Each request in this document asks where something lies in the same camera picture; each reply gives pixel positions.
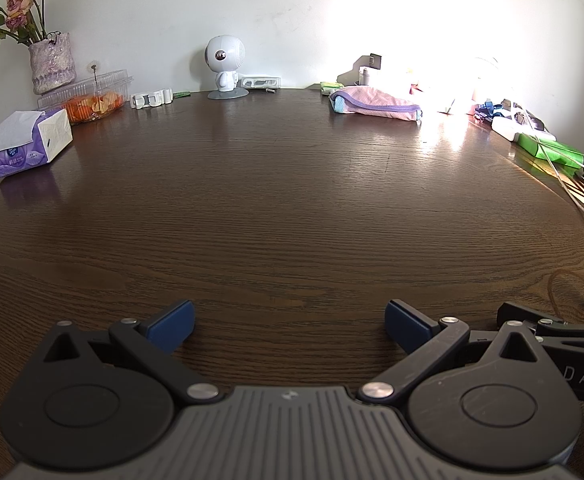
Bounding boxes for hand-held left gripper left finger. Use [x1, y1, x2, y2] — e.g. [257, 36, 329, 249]
[42, 300, 225, 404]

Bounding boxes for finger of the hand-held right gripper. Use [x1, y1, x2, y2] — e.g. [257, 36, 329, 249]
[497, 301, 584, 337]

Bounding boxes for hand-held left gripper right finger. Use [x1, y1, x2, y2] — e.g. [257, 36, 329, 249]
[357, 299, 553, 405]

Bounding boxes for pink and blue cloth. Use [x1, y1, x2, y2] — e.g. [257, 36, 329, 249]
[328, 86, 423, 123]

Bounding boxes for flat green box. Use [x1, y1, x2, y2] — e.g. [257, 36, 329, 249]
[517, 132, 584, 177]

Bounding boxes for white box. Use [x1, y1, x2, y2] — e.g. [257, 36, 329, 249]
[491, 116, 557, 142]

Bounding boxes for purple tissue box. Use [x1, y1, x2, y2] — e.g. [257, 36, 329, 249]
[0, 108, 73, 180]

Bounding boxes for white clip device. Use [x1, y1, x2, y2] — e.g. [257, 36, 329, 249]
[130, 88, 173, 110]

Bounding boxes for clear plastic food container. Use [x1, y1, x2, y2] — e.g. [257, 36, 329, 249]
[38, 69, 134, 125]

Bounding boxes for white rectangular case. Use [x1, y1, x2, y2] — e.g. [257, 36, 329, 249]
[241, 75, 283, 90]

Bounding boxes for white robot figure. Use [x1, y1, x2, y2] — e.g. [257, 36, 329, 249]
[205, 35, 249, 100]

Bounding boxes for purple white textured vase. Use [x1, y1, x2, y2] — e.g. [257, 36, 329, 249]
[28, 32, 77, 96]

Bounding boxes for white cable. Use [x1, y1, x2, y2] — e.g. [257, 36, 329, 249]
[509, 100, 584, 235]

